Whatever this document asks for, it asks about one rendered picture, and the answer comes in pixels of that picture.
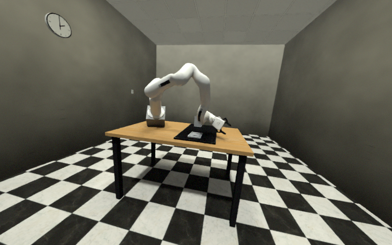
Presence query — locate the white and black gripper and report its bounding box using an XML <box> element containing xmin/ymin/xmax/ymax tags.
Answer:
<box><xmin>212</xmin><ymin>117</ymin><xmax>231</xmax><ymax>135</ymax></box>

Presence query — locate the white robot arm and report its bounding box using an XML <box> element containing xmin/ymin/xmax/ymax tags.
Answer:
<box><xmin>144</xmin><ymin>63</ymin><xmax>216</xmax><ymax>125</ymax></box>

